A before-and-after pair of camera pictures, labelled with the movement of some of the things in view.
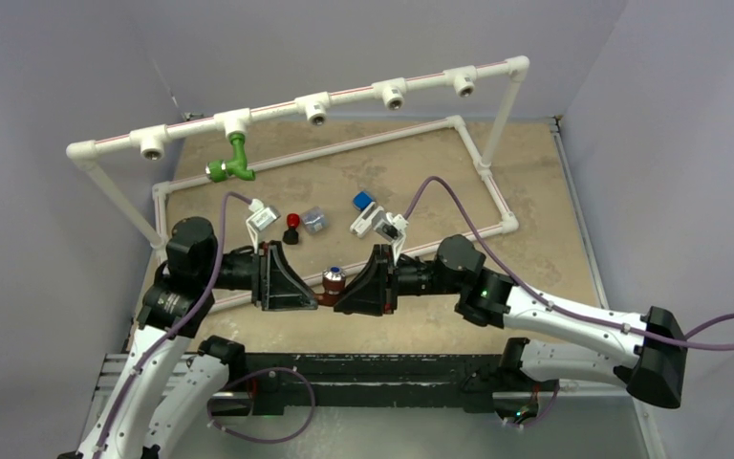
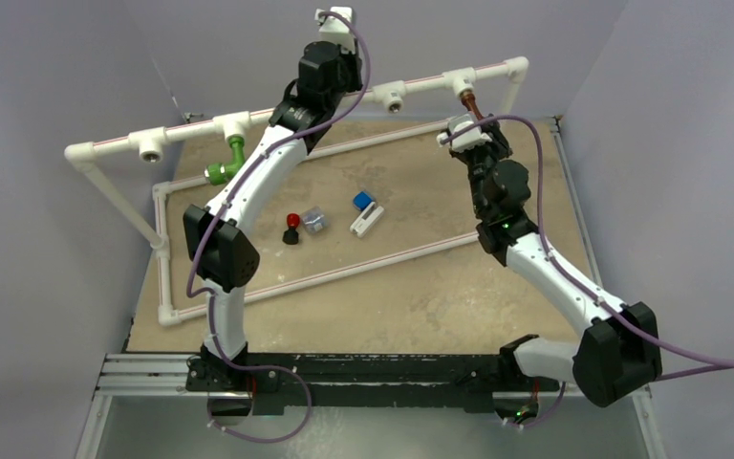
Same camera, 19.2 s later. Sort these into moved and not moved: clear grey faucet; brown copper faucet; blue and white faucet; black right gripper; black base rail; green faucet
Moved: brown copper faucet; black right gripper
Not moved: green faucet; blue and white faucet; clear grey faucet; black base rail
